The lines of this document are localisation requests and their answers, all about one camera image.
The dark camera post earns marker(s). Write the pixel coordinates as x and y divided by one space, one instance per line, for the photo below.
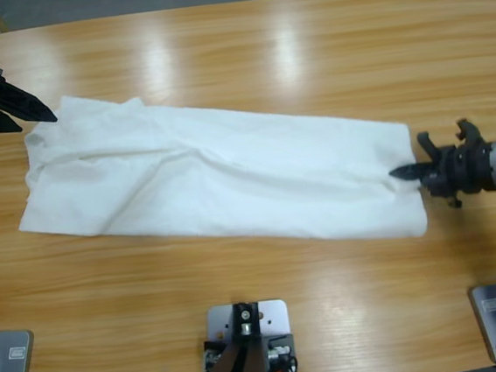
243 366

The white mounting block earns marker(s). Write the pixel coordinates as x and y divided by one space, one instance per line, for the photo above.
273 315

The white t-shirt with black logo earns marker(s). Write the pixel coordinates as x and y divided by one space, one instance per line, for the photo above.
229 174

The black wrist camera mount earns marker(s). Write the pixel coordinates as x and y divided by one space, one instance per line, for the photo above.
466 129

